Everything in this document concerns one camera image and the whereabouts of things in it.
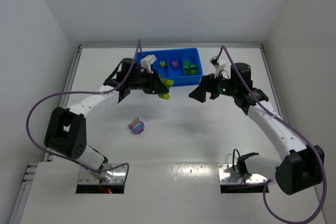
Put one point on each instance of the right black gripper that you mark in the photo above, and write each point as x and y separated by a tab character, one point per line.
209	86

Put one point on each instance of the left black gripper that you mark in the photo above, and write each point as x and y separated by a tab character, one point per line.
153	83

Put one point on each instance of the purple butterfly lego brick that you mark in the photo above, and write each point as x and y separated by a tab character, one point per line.
174	64

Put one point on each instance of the green curved lego brick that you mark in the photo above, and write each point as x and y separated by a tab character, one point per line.
186	64

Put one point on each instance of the purple paw lego brick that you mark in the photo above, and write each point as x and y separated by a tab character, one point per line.
138	128

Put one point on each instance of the lime green lego stack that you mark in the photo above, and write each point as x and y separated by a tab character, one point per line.
167	82

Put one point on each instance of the lime long lego brick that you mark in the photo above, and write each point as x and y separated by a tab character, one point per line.
165	96

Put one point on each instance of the purple butterfly top brick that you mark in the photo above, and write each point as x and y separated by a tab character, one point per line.
134	122

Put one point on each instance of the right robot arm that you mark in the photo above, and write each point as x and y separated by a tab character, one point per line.
299	168

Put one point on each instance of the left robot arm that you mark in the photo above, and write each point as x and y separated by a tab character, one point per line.
67	130

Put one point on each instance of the blue divided plastic bin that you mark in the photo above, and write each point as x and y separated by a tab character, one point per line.
177	75

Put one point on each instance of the white front board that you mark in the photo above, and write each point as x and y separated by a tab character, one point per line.
154	193

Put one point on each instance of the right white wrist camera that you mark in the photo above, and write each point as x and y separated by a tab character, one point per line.
219	63

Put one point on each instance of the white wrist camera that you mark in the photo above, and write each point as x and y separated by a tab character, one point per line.
219	63
147	62

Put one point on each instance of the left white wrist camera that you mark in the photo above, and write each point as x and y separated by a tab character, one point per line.
147	62

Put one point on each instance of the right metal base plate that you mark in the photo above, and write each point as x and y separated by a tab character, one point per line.
228	177

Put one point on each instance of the metal base plate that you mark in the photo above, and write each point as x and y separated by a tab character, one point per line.
228	177
115	176

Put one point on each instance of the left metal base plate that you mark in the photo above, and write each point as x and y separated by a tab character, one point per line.
115	176

